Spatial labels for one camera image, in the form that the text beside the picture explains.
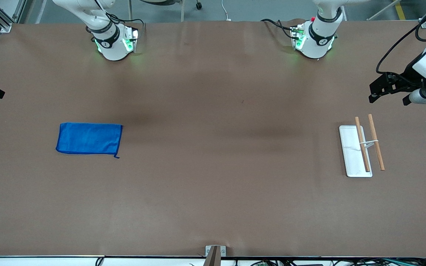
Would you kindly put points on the office chair base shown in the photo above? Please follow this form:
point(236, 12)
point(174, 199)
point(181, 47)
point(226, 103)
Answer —
point(198, 5)

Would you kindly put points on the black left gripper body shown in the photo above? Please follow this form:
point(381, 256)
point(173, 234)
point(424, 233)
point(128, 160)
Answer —
point(404, 80)

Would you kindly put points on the white rack base plate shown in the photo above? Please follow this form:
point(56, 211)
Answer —
point(351, 155)

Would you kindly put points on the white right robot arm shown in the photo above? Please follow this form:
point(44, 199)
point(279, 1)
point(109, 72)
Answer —
point(109, 40)

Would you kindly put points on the blue towel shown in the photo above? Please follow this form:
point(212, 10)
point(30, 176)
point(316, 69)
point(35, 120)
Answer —
point(89, 138)

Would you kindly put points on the brown table cover sheet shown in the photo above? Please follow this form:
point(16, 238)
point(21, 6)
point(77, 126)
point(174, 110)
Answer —
point(213, 192)

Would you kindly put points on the metal table edge bracket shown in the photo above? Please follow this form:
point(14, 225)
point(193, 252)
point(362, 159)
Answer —
point(215, 250)

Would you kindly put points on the wooden rack rod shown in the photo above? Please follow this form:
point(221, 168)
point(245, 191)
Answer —
point(376, 142)
point(362, 146)

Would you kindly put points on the aluminium corner bracket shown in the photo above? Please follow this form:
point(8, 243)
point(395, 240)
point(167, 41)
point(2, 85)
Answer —
point(425, 24)

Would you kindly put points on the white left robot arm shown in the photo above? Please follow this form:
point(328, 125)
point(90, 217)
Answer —
point(320, 35)

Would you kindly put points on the brown camera post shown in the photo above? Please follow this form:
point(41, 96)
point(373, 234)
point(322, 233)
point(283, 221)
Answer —
point(212, 256)

